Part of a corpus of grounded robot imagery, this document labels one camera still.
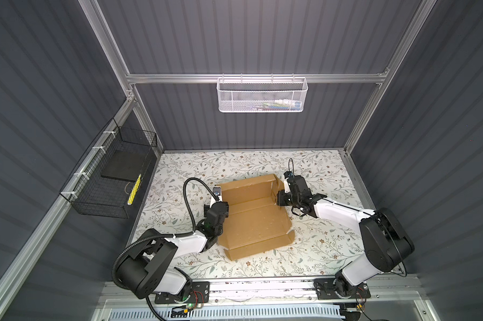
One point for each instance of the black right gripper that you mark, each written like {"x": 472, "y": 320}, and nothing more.
{"x": 280, "y": 196}

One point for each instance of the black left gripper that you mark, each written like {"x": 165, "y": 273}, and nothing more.
{"x": 224, "y": 206}

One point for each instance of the brown cardboard box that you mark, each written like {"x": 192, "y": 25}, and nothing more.
{"x": 256, "y": 223}

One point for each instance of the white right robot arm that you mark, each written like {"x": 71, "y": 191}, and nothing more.
{"x": 385, "y": 242}

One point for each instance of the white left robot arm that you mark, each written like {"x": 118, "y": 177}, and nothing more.
{"x": 144, "y": 266}

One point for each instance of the yellow marker pen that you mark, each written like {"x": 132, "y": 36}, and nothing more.
{"x": 134, "y": 190}

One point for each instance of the items in white basket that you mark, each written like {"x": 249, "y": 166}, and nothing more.
{"x": 284, "y": 105}

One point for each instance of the black foam pad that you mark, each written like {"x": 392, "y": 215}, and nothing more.
{"x": 124, "y": 166}

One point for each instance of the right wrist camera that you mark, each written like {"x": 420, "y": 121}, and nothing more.
{"x": 289, "y": 177}

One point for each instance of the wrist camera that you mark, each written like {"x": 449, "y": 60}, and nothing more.
{"x": 289, "y": 177}
{"x": 216, "y": 194}

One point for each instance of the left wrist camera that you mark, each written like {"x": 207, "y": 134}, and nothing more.
{"x": 216, "y": 194}

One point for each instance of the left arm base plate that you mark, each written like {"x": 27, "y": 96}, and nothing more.
{"x": 195, "y": 292}

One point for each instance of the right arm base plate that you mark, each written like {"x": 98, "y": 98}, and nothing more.
{"x": 335, "y": 288}

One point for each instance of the black wire mesh basket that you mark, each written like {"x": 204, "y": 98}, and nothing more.
{"x": 90, "y": 194}

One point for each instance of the white wire mesh basket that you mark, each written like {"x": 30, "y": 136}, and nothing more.
{"x": 236, "y": 95}

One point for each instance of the white perforated front rail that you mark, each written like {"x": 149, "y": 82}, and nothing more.
{"x": 257, "y": 312}

